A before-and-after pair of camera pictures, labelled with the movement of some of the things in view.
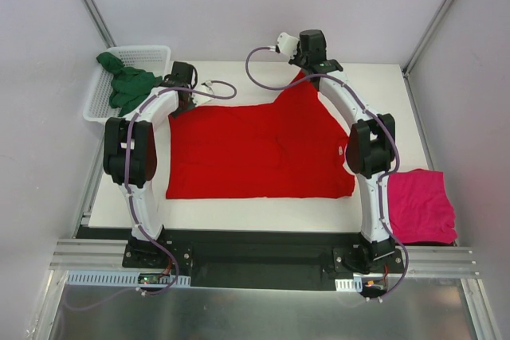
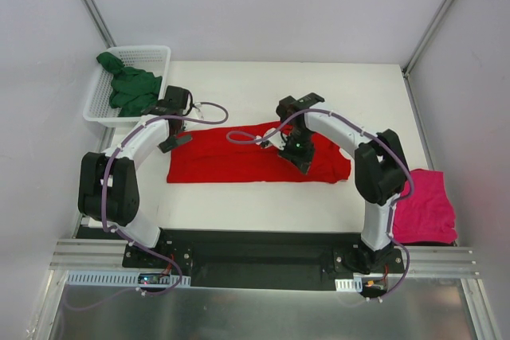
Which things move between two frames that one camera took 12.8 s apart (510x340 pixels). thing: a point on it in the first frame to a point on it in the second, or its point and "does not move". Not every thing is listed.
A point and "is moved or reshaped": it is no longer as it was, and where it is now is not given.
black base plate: [303, 259] does not move
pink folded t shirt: [421, 211] does not move
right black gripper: [311, 77] to [297, 157]
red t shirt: [295, 148] is moved or reshaped
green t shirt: [129, 84] does not move
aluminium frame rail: [72, 255] does not move
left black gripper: [184, 102] to [174, 142]
